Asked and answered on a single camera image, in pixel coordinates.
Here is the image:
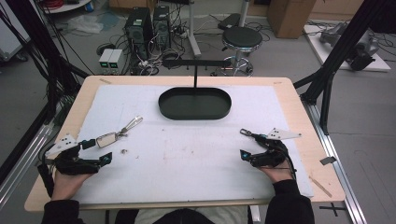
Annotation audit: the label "white desk leg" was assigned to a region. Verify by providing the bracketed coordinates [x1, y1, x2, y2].
[186, 0, 203, 59]

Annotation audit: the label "black round stool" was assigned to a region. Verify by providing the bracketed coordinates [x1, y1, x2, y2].
[211, 25, 264, 77]

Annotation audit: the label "grey machine parts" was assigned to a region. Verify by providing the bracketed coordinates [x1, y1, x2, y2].
[318, 21, 381, 72]

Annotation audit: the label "person's lap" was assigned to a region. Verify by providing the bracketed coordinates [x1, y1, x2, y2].
[114, 206, 250, 224]

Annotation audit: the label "black tape cross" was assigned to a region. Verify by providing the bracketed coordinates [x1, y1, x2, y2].
[318, 202, 347, 217]

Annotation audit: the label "black metal frame post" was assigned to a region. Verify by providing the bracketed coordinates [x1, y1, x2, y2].
[0, 0, 92, 185]
[293, 0, 396, 135]

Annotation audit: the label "aluminium rail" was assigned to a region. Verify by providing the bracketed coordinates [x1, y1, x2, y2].
[0, 123, 54, 209]
[302, 100, 369, 224]

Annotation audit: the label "person's right hand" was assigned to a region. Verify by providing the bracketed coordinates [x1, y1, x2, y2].
[259, 161, 294, 185]

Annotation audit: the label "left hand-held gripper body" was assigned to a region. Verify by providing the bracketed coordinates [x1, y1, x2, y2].
[45, 133, 102, 175]

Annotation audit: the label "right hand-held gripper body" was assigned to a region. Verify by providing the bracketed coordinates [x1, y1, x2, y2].
[249, 127, 303, 169]

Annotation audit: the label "grey tape piece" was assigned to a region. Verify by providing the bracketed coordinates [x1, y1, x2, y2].
[319, 156, 338, 166]

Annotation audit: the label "thin wooden strip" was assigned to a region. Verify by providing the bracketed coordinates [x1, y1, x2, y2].
[308, 175, 333, 199]

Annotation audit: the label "white floor board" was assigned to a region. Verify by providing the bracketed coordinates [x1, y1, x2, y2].
[303, 23, 392, 73]

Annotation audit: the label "white bench power supply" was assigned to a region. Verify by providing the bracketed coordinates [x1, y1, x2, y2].
[98, 48, 115, 75]
[107, 49, 124, 76]

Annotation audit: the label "black tray with hanger stand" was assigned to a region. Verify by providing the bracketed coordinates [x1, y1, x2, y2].
[158, 59, 233, 121]

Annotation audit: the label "clear plastic bag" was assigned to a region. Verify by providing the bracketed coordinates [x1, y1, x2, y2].
[65, 14, 105, 35]

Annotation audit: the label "person's left hand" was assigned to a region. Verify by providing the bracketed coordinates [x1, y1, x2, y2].
[50, 173, 95, 202]

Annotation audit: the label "slim black computer tower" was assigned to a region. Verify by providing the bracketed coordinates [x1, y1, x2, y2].
[152, 5, 172, 51]

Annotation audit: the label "brown cardboard box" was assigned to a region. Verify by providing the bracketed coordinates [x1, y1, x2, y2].
[266, 0, 318, 40]

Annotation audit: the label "large black computer tower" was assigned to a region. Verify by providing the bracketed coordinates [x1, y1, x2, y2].
[123, 7, 154, 62]

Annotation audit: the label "tangle of floor cables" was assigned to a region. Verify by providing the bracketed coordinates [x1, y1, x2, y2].
[96, 18, 194, 77]

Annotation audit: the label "black strap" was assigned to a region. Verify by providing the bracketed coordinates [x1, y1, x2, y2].
[36, 162, 56, 199]

